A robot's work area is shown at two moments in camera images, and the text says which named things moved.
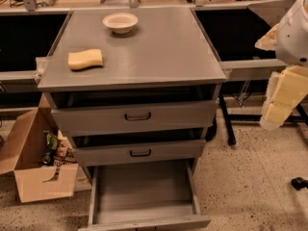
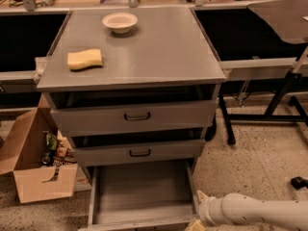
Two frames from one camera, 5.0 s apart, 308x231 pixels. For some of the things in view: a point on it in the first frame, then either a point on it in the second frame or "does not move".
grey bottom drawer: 143,195 does not move
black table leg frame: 298,117 does not move
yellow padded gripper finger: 273,115 -> 196,224
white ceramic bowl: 120,22 does not move
